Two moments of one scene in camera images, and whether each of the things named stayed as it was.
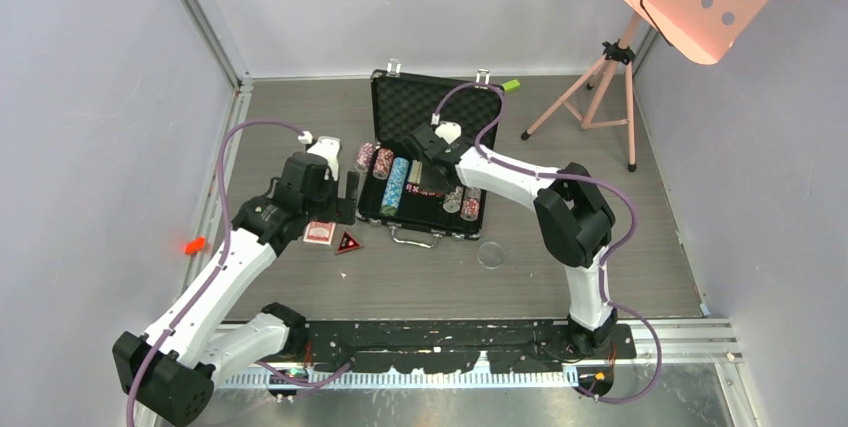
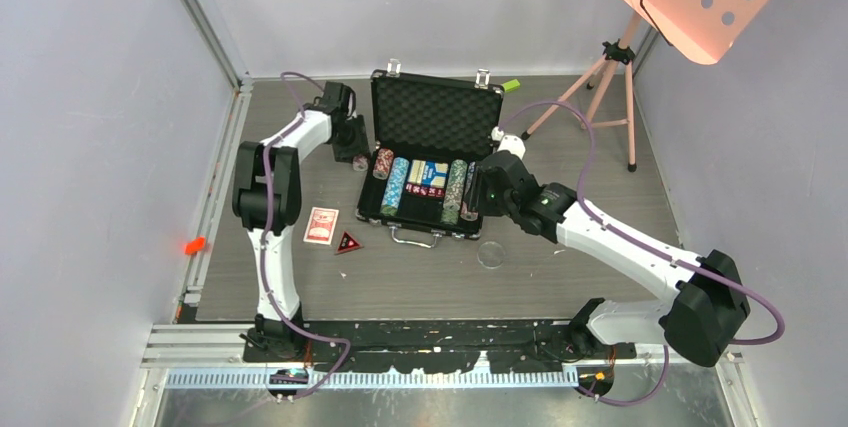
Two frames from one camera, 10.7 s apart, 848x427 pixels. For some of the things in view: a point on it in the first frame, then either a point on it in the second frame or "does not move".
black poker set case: [394, 191] does not move
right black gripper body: [429, 183] → [490, 204]
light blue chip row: [395, 187] does not move
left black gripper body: [326, 205] → [352, 142]
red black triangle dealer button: [348, 243] does not move
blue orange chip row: [470, 204] does not move
